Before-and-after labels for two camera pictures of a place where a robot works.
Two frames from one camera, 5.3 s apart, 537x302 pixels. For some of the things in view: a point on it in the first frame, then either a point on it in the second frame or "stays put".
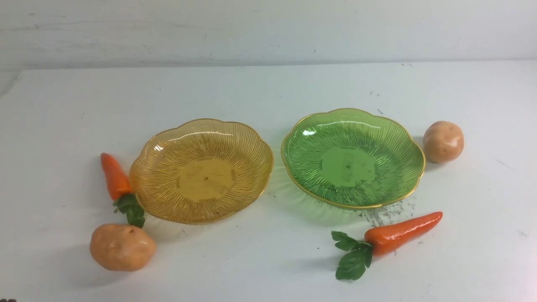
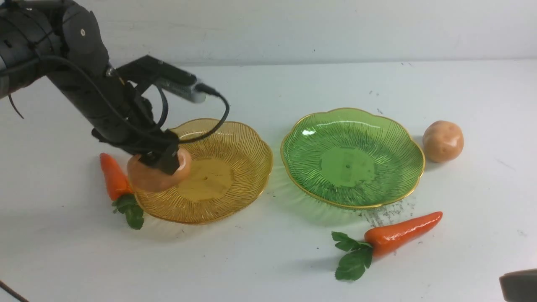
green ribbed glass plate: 353,158 stays put
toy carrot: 378,239 stays put
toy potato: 124,248 → 145,179
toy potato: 443,141 stays put
